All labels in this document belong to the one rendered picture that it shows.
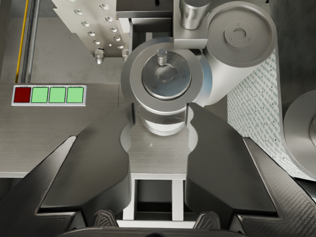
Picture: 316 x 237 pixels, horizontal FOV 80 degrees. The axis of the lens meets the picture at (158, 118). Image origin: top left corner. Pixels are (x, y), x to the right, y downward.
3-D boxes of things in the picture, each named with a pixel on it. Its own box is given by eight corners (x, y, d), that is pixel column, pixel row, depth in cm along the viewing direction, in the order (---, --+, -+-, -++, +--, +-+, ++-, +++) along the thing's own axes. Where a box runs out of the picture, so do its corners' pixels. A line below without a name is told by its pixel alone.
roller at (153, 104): (201, 41, 30) (205, 111, 28) (183, 90, 56) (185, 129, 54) (129, 43, 31) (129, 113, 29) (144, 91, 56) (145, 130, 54)
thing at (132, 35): (134, -40, 35) (131, 55, 32) (146, 35, 58) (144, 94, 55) (131, -40, 35) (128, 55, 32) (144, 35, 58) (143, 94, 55)
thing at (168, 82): (151, 105, 28) (135, 59, 29) (151, 107, 30) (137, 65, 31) (199, 88, 28) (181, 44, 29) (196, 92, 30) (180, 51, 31)
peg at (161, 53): (160, 45, 26) (169, 50, 26) (160, 55, 29) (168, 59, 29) (154, 53, 26) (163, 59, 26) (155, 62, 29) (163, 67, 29)
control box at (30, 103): (86, 84, 64) (84, 105, 63) (86, 85, 65) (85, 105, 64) (13, 84, 65) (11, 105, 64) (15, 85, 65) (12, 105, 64)
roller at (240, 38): (273, 0, 32) (280, 68, 30) (225, 66, 57) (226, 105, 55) (201, 1, 32) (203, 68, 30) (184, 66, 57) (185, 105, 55)
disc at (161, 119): (209, 35, 31) (215, 123, 29) (209, 36, 32) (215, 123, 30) (121, 37, 32) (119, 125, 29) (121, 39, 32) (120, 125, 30)
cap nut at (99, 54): (103, 49, 64) (102, 61, 64) (106, 54, 68) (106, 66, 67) (92, 49, 64) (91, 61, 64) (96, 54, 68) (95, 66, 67)
